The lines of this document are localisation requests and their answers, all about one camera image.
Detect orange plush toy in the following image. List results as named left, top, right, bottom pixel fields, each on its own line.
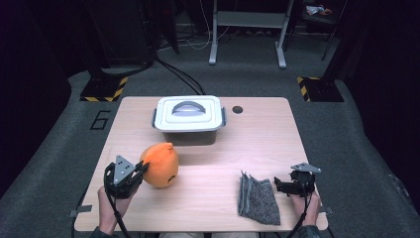
left=139, top=142, right=180, bottom=188

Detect left hand-held gripper black cable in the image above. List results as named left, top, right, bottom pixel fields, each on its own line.
left=104, top=184, right=130, bottom=238

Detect white lid with grey handle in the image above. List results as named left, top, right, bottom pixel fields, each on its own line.
left=154, top=94, right=225, bottom=133

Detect right hand-held gripper black cable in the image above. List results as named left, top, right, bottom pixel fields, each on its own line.
left=286, top=184, right=314, bottom=238

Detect person's right hand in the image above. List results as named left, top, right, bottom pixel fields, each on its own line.
left=290, top=191, right=321, bottom=227

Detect dark cabinet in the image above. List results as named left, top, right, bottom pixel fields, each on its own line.
left=87, top=0, right=157, bottom=67

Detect grey fluffy cloth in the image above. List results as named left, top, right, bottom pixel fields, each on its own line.
left=237, top=171, right=281, bottom=226

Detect brown transparent storage box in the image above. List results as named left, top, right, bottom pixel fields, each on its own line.
left=151, top=107, right=228, bottom=147

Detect black side table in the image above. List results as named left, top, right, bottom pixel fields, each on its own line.
left=296, top=0, right=348, bottom=61

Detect person's left hand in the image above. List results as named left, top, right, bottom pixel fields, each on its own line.
left=97, top=184, right=133, bottom=236

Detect hand-held gripper black cable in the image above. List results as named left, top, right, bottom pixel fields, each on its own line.
left=286, top=184, right=314, bottom=238
left=104, top=184, right=130, bottom=238

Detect white cable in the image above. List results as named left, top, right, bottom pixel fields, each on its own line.
left=157, top=0, right=232, bottom=53

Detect black yellow striped stand base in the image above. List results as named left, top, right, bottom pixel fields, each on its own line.
left=296, top=76, right=345, bottom=103
left=79, top=76, right=129, bottom=103

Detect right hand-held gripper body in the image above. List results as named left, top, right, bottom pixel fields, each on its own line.
left=286, top=162, right=322, bottom=198

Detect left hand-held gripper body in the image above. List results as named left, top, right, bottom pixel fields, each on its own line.
left=103, top=155, right=144, bottom=199

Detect white metal desk frame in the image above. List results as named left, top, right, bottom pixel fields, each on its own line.
left=208, top=0, right=295, bottom=69

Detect black floor cables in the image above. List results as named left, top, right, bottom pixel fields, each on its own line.
left=155, top=56, right=207, bottom=97

